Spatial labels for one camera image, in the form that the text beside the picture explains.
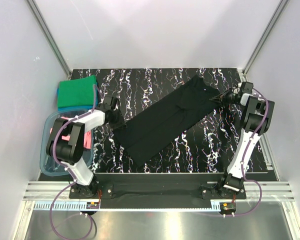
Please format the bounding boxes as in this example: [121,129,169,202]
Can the black t shirt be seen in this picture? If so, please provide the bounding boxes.
[113,75,220,166]

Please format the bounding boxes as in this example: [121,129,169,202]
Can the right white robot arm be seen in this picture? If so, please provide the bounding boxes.
[212,88,275,199]

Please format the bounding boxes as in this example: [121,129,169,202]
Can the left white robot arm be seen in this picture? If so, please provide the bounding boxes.
[46,103,125,198]

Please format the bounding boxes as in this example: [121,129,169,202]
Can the pink t shirt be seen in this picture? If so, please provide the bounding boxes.
[45,115,94,150]

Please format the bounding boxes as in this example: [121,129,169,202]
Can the folded green t shirt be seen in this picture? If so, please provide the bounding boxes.
[57,74,96,109]

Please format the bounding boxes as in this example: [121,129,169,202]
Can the folded blue t shirt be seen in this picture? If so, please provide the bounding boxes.
[55,82,99,112]

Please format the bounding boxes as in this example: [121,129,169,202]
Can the clear blue plastic bin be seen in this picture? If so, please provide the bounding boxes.
[39,107,94,177]

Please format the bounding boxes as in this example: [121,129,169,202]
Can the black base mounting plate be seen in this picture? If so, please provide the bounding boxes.
[69,173,246,200]

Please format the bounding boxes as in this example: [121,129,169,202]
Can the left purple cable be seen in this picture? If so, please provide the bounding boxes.
[49,84,103,238]

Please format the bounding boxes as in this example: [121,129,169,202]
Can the white slotted cable duct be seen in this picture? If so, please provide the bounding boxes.
[34,200,221,213]

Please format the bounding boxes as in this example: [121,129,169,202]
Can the right aluminium frame post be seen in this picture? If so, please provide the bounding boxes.
[242,0,290,77]

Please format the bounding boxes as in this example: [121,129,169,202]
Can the aluminium frame post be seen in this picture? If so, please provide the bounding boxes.
[25,0,72,78]
[242,0,290,77]

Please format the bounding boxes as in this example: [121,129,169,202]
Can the left aluminium frame post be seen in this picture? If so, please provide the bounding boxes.
[25,0,72,78]

